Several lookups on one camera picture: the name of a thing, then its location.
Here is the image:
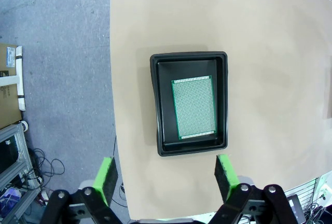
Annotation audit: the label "black plastic ESD tray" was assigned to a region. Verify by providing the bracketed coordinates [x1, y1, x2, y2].
[149, 51, 229, 157]

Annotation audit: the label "aluminium profile frame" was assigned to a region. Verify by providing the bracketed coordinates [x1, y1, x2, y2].
[0, 122, 44, 224]

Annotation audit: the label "green perforated circuit board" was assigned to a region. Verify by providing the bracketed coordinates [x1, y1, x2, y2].
[171, 75, 217, 141]

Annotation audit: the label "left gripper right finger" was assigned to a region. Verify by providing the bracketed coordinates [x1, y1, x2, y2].
[210, 153, 298, 224]

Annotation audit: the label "grey tablet device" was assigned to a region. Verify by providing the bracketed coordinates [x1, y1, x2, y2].
[285, 194, 307, 223]

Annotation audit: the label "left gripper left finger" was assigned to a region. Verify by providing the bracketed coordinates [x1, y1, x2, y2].
[43, 156, 122, 224]

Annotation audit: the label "white wire grid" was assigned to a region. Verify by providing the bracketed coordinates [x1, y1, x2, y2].
[284, 171, 332, 224]

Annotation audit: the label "black floor cables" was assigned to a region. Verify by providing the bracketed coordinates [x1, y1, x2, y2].
[25, 147, 65, 183]

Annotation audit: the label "flat brown cardboard box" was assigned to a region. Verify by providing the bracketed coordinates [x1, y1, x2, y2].
[0, 43, 23, 129]

